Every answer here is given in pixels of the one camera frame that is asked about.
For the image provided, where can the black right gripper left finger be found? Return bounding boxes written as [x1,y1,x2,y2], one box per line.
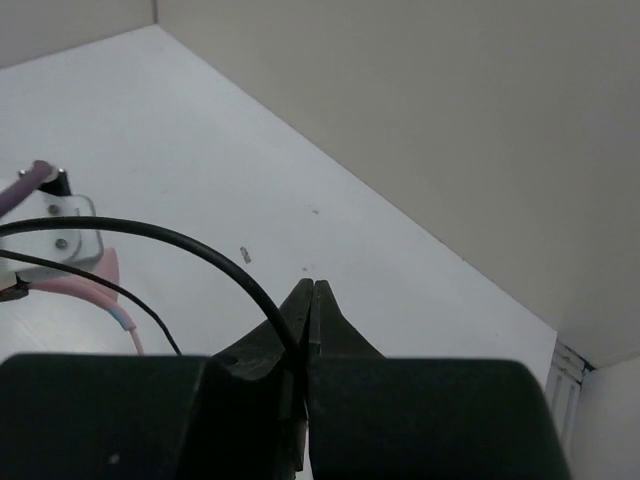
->
[209,277,315,471]

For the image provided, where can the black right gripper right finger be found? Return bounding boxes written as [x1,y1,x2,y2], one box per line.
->
[307,280,384,358]

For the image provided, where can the thin black headphone cable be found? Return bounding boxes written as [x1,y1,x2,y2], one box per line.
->
[0,216,309,401]

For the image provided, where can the pink and blue cat headphones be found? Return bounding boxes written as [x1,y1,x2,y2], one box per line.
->
[29,247,144,355]

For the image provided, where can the aluminium rail right side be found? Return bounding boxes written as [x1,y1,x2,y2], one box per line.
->
[545,341,594,453]

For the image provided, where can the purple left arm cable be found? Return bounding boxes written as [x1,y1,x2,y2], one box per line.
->
[0,159,54,221]

